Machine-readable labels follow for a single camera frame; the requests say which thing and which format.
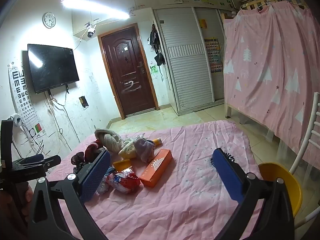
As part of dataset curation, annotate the colourful chart poster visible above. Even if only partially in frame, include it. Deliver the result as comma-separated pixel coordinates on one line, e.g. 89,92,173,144
204,38,223,73

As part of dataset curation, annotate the small black hanging bag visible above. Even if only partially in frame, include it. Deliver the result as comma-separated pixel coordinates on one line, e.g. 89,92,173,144
154,52,165,66

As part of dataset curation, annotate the eye chart poster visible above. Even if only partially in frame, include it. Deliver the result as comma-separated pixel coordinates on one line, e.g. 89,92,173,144
7,64,42,137

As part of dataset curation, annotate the red white snack packet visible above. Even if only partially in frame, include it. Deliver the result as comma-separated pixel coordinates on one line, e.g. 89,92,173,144
114,169,141,194

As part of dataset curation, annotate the white power strip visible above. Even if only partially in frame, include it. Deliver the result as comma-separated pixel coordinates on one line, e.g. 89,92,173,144
10,115,35,147

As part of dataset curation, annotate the white metal chair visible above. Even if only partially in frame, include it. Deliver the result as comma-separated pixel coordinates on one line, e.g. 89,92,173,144
289,92,320,228

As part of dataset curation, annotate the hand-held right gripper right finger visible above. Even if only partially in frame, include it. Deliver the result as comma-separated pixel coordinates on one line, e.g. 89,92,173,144
212,148,295,240

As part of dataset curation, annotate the pale yellow cloth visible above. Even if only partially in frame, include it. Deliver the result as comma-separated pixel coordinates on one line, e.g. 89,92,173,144
118,140,138,159

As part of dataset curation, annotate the dark brown door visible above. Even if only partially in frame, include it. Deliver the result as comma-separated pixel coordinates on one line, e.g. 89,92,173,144
98,23,160,120

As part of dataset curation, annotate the orange cardboard box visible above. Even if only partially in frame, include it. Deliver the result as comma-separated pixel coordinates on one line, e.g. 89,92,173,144
139,149,173,188

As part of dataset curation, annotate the pink bed sheet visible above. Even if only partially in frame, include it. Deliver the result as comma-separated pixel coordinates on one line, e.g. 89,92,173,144
46,120,265,240

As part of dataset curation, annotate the white security camera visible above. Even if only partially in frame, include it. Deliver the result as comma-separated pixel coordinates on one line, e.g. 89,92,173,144
85,22,97,38

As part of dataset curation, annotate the small orange tray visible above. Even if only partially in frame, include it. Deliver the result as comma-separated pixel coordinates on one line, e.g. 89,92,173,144
112,159,132,172

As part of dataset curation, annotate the black round spiky brush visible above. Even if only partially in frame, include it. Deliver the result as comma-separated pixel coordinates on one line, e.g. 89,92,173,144
209,152,235,167

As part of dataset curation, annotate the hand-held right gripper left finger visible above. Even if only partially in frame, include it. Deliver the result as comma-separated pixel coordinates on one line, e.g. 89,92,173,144
27,150,112,240

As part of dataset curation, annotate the person's left hand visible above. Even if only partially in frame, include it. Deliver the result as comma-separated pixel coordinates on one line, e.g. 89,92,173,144
15,182,33,222

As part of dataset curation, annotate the grey paper ball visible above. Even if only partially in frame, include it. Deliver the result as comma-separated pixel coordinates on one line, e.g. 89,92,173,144
134,139,156,162

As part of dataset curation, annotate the white louvered wardrobe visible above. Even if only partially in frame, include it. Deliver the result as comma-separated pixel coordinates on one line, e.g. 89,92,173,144
153,7,227,115

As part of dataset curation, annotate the cream knitted cloth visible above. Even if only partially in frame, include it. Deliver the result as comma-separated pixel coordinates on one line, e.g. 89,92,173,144
94,128,123,153

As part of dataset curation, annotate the ceiling tube light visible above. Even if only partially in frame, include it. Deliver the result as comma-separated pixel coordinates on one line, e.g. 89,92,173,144
61,0,130,20

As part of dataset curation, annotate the dark red cloth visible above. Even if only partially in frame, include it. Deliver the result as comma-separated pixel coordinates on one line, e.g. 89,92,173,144
71,140,105,167

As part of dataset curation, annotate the pink tree print curtain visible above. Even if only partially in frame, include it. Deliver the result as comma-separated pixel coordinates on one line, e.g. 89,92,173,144
222,1,320,170

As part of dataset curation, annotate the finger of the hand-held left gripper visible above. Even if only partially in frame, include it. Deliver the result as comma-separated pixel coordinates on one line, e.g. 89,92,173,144
17,154,45,165
25,155,62,167

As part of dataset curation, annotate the black wall television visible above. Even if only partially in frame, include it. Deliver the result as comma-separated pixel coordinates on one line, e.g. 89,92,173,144
27,44,80,94

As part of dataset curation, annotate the large black hanging bag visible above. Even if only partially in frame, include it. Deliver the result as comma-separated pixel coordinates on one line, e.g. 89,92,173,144
147,24,160,48

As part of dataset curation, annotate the round white wall clock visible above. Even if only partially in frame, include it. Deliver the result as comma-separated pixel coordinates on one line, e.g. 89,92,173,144
42,12,56,29

